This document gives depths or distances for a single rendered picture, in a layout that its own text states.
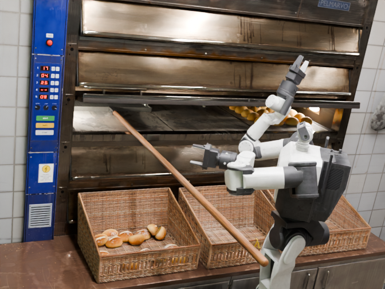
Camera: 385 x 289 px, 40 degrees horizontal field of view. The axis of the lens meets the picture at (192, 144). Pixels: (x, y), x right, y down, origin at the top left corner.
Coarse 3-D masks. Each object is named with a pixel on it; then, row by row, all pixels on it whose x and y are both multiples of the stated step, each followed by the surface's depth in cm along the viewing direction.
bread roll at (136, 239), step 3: (141, 234) 295; (129, 237) 292; (132, 237) 291; (135, 237) 291; (138, 237) 292; (141, 237) 293; (129, 240) 291; (132, 240) 291; (135, 240) 291; (138, 240) 292; (141, 240) 293; (132, 243) 291; (135, 243) 292; (138, 243) 292; (141, 243) 294
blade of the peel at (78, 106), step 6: (78, 102) 337; (78, 108) 320; (84, 108) 321; (90, 108) 323; (96, 108) 324; (102, 108) 326; (120, 108) 331; (126, 108) 333; (132, 108) 335; (138, 108) 336; (144, 108) 338; (150, 108) 340
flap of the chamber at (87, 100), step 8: (80, 96) 265; (168, 104) 278; (176, 104) 280; (184, 104) 282; (192, 104) 284; (200, 104) 286; (208, 104) 288; (216, 104) 290; (224, 104) 293; (232, 104) 295; (240, 104) 297; (248, 104) 299; (256, 104) 302; (264, 104) 304; (296, 104) 314; (304, 104) 317; (312, 104) 319; (320, 104) 322; (328, 104) 325; (336, 104) 327; (344, 104) 330
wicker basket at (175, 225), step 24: (96, 192) 291; (120, 192) 298; (144, 192) 304; (168, 192) 311; (96, 216) 293; (120, 216) 299; (144, 216) 306; (168, 216) 312; (168, 240) 305; (192, 240) 283; (96, 264) 258; (120, 264) 259; (144, 264) 278; (168, 264) 280; (192, 264) 279
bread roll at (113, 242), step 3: (111, 237) 288; (114, 237) 288; (117, 237) 289; (108, 240) 287; (111, 240) 287; (114, 240) 287; (117, 240) 288; (120, 240) 290; (105, 243) 287; (108, 243) 286; (111, 243) 286; (114, 243) 287; (117, 243) 288; (120, 243) 289; (108, 246) 286; (111, 246) 286; (114, 246) 287; (117, 246) 288
